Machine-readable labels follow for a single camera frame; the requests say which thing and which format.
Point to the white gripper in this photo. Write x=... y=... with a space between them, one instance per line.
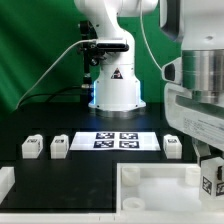
x=204 y=122

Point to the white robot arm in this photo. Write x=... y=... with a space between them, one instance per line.
x=194 y=93

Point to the white sheet with markers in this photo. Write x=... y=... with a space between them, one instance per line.
x=131 y=141

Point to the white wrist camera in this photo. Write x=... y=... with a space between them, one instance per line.
x=172 y=71

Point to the white front rail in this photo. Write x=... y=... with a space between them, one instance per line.
x=123 y=218

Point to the black camera on stand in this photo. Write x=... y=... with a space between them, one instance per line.
x=93 y=54

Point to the white obstacle left bracket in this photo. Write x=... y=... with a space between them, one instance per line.
x=7 y=180

